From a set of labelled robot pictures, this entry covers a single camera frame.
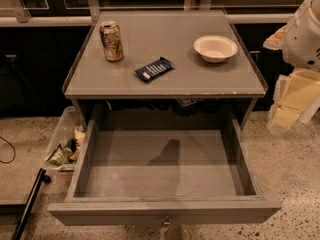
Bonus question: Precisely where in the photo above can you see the yellow snack packet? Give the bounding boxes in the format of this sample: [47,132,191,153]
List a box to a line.
[69,126,85,161]

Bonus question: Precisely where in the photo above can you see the clear plastic bin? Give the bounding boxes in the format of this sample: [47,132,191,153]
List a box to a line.
[43,106,83,172]

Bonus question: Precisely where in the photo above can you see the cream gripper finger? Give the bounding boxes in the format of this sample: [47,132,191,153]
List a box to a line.
[263,26,285,50]
[267,68,320,134]

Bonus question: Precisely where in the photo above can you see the black bar on floor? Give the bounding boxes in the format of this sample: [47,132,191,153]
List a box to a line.
[11,168,46,240]

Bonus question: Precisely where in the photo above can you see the open grey top drawer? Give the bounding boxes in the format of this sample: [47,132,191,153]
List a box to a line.
[49,105,281,225]

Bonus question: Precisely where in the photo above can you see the blue rxbar blueberry wrapper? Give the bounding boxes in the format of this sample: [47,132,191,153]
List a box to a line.
[135,57,175,82]

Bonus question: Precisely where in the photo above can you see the black cable on floor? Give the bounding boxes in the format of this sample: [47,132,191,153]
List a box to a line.
[0,135,17,165]

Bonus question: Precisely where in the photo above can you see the green snack packet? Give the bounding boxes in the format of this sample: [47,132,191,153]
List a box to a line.
[47,144,72,166]

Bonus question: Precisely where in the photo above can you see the grey cabinet with top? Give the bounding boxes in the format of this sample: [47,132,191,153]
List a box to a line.
[63,10,267,113]

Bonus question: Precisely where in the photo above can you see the white window frame rail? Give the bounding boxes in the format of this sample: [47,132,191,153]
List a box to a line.
[0,0,303,26]

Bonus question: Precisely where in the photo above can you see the gold soda can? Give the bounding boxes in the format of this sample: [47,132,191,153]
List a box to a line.
[99,21,123,62]

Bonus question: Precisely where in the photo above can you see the metal drawer knob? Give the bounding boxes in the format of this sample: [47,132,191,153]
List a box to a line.
[162,215,171,227]

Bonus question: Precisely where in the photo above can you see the white paper bowl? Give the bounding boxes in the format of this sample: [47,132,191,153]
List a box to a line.
[193,35,238,63]

